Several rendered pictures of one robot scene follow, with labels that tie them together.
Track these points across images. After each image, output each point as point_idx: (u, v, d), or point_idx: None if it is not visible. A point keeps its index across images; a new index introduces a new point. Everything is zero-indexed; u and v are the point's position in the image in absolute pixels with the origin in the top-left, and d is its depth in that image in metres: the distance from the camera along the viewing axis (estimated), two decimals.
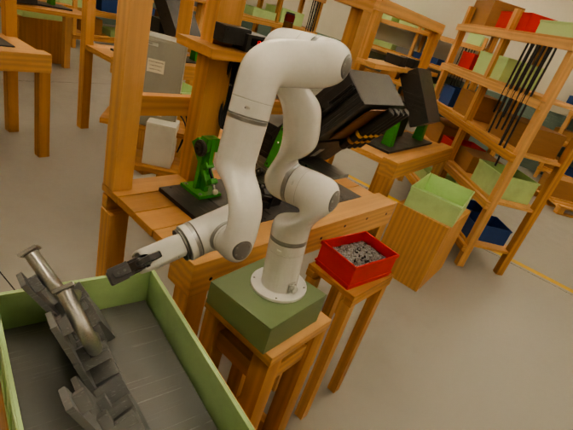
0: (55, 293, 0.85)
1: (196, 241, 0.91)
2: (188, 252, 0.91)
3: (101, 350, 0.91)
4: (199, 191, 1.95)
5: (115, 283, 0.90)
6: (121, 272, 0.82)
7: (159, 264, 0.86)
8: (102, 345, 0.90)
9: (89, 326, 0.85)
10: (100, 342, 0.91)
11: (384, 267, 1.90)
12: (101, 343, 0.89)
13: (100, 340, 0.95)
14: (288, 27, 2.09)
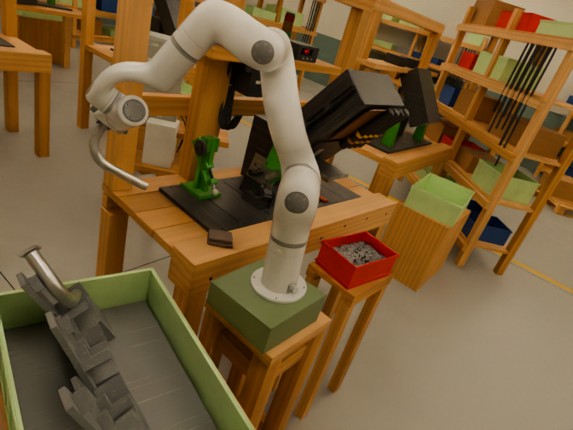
0: None
1: None
2: (105, 116, 1.26)
3: (106, 169, 1.41)
4: (199, 191, 1.95)
5: (106, 128, 1.41)
6: None
7: (95, 115, 1.30)
8: (102, 163, 1.40)
9: (97, 142, 1.39)
10: (108, 165, 1.41)
11: (384, 267, 1.90)
12: (101, 159, 1.40)
13: (118, 171, 1.43)
14: (288, 27, 2.09)
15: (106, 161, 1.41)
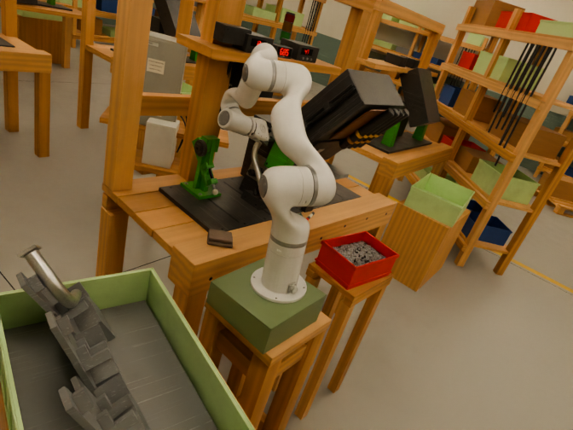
0: None
1: None
2: None
3: (251, 160, 2.03)
4: (199, 191, 1.95)
5: None
6: None
7: None
8: (251, 156, 2.02)
9: (258, 142, 2.01)
10: (253, 159, 2.02)
11: (384, 267, 1.90)
12: (252, 153, 2.02)
13: (255, 166, 2.01)
14: (288, 27, 2.09)
15: (254, 157, 2.02)
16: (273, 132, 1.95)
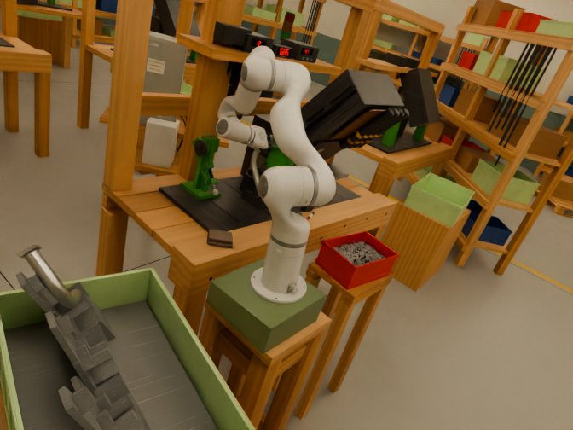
0: (276, 147, 1.97)
1: None
2: None
3: (251, 168, 2.01)
4: (199, 191, 1.95)
5: None
6: (267, 136, 1.97)
7: None
8: (251, 164, 2.01)
9: (257, 150, 1.99)
10: (252, 167, 2.00)
11: (384, 267, 1.90)
12: (251, 161, 2.01)
13: (254, 174, 1.99)
14: (288, 27, 2.09)
15: (253, 165, 2.00)
16: (272, 140, 1.94)
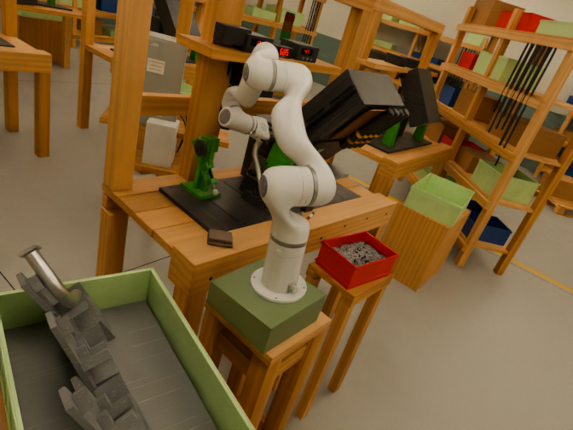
0: None
1: None
2: None
3: (252, 159, 2.03)
4: (199, 191, 1.95)
5: None
6: (269, 128, 1.98)
7: None
8: (252, 154, 2.02)
9: (259, 141, 2.01)
10: (254, 158, 2.01)
11: (384, 267, 1.90)
12: (253, 152, 2.02)
13: (256, 165, 2.01)
14: (288, 27, 2.09)
15: (255, 155, 2.02)
16: (274, 131, 1.95)
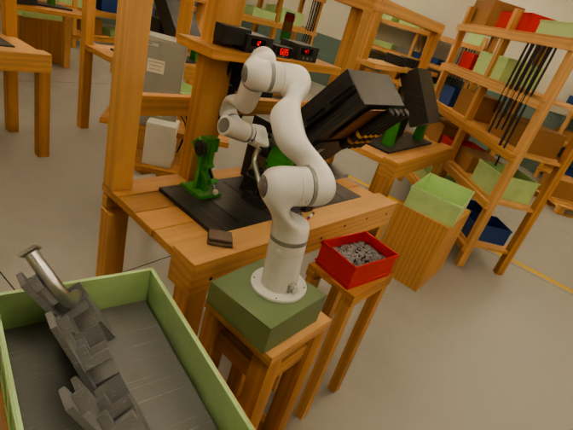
0: (277, 146, 1.98)
1: None
2: None
3: (251, 166, 2.03)
4: (199, 191, 1.95)
5: None
6: (268, 135, 1.98)
7: None
8: (251, 162, 2.02)
9: (258, 148, 2.00)
10: (254, 165, 2.01)
11: (384, 267, 1.90)
12: (252, 159, 2.02)
13: (255, 172, 2.00)
14: (288, 27, 2.09)
15: (255, 163, 2.02)
16: (273, 138, 1.95)
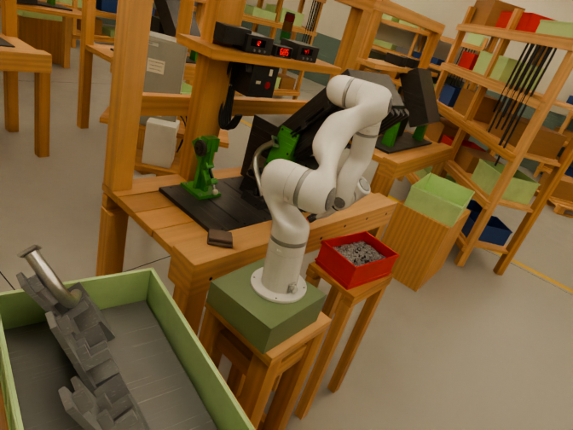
0: (278, 148, 1.97)
1: None
2: None
3: (252, 169, 2.02)
4: (199, 191, 1.95)
5: (309, 216, 1.89)
6: None
7: None
8: (252, 164, 2.02)
9: (259, 150, 2.00)
10: (254, 167, 2.01)
11: (384, 267, 1.90)
12: (253, 161, 2.02)
13: (256, 175, 2.00)
14: (288, 27, 2.09)
15: (255, 165, 2.01)
16: (274, 141, 1.95)
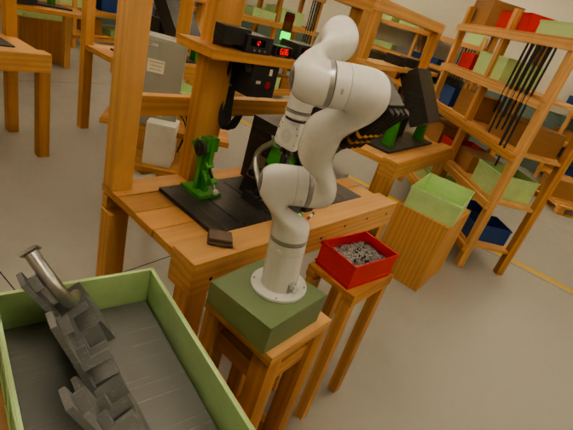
0: (278, 148, 1.97)
1: (309, 116, 1.36)
2: None
3: (252, 169, 2.02)
4: (199, 191, 1.95)
5: None
6: (287, 162, 1.45)
7: None
8: (252, 164, 2.02)
9: (259, 150, 2.00)
10: (254, 167, 2.01)
11: (384, 267, 1.90)
12: (253, 161, 2.02)
13: (256, 175, 2.00)
14: (288, 27, 2.09)
15: (255, 165, 2.01)
16: (274, 141, 1.95)
